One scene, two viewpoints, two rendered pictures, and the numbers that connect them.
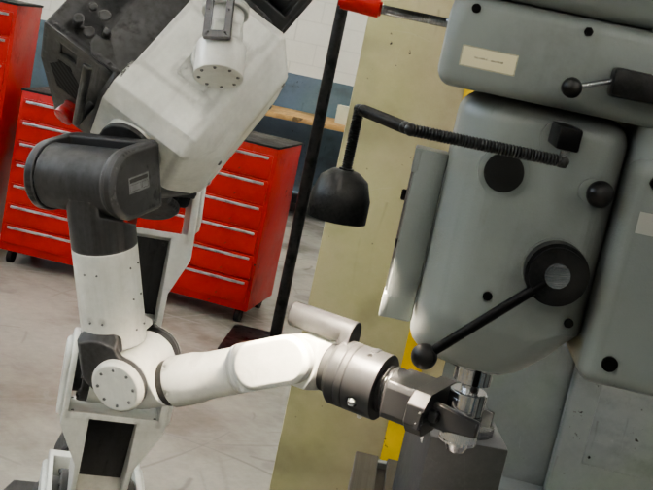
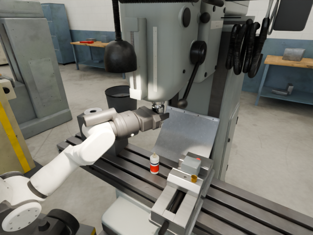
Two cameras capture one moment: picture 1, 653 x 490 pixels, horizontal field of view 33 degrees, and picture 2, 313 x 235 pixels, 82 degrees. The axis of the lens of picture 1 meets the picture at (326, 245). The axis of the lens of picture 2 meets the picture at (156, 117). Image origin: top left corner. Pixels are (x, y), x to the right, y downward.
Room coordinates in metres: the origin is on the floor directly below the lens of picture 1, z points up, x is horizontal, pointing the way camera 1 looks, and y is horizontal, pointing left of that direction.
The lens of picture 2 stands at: (1.02, 0.32, 1.55)
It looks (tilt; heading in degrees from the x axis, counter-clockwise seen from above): 28 degrees down; 298
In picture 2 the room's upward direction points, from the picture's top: straight up
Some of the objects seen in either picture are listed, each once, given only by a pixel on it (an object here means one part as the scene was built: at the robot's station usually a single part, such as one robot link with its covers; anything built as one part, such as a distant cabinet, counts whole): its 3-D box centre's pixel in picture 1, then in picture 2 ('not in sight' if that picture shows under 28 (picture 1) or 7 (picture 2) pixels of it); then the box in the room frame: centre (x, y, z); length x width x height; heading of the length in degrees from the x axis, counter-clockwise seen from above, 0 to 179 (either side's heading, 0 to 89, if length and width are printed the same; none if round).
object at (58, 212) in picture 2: not in sight; (62, 223); (1.80, 0.03, 0.50); 0.20 x 0.05 x 0.20; 15
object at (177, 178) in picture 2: not in sight; (185, 181); (1.15, -0.15, 1.02); 0.12 x 0.06 x 0.04; 179
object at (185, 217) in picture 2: not in sight; (187, 183); (1.15, -0.17, 0.98); 0.35 x 0.15 x 0.11; 89
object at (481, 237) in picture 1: (511, 234); (159, 46); (1.30, -0.21, 1.47); 0.21 x 0.19 x 0.32; 177
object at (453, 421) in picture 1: (453, 422); (162, 117); (1.27, -0.20, 1.23); 0.06 x 0.02 x 0.03; 65
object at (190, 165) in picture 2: not in sight; (190, 167); (1.15, -0.20, 1.04); 0.06 x 0.05 x 0.06; 179
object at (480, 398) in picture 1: (468, 393); (158, 106); (1.30, -0.21, 1.26); 0.05 x 0.05 x 0.01
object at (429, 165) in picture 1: (413, 233); (137, 61); (1.31, -0.10, 1.45); 0.04 x 0.04 x 0.21; 87
